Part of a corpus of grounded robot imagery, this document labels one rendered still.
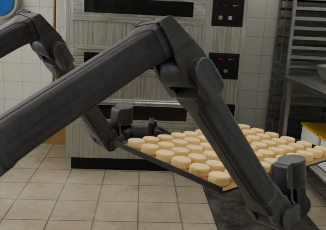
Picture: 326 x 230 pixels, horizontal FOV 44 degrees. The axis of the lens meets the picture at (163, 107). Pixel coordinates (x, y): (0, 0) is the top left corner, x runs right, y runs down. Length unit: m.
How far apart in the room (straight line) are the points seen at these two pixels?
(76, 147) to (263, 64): 2.25
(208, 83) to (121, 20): 2.75
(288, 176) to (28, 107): 0.56
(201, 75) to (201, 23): 2.77
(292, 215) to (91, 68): 0.52
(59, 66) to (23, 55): 3.56
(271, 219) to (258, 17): 3.83
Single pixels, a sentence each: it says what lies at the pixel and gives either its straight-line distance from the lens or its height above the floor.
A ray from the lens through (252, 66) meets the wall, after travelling 4.58.
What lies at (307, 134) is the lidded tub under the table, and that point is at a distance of 3.76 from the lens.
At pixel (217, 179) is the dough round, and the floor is 1.01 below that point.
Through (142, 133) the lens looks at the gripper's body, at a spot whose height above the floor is 1.00.
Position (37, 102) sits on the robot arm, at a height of 1.25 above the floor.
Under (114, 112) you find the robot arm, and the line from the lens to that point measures 1.27.
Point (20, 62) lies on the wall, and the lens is 4.61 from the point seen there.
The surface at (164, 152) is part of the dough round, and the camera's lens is 1.07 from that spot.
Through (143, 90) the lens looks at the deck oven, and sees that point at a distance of 3.44.
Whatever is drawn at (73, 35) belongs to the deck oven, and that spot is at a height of 1.18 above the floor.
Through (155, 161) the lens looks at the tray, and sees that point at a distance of 1.04.
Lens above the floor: 1.37
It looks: 13 degrees down
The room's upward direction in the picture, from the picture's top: 3 degrees clockwise
